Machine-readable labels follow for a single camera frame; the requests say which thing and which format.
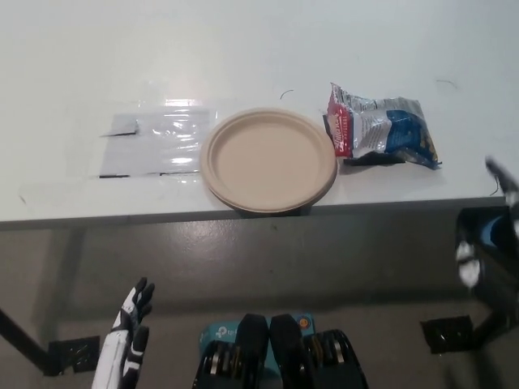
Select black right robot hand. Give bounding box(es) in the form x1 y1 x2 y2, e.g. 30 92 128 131
456 156 519 291

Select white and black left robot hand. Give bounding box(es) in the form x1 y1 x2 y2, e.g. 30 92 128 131
92 277 156 389

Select sunflower seed bag red blue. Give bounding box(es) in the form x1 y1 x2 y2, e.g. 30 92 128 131
323 83 443 170

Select black robot legs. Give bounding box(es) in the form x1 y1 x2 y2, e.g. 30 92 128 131
190 312 370 389

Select beige paper plate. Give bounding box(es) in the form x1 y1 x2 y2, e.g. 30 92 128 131
199 106 339 213

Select black bin with blue item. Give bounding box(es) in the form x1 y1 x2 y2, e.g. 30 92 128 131
457 206 519 252

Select black table leg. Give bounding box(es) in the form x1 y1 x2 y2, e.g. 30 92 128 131
0 307 60 374
472 283 519 349

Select teal tp-link box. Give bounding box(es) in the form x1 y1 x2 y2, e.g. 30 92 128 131
197 311 317 365

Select clear plastic taped sheet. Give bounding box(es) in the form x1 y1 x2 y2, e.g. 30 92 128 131
97 105 218 179

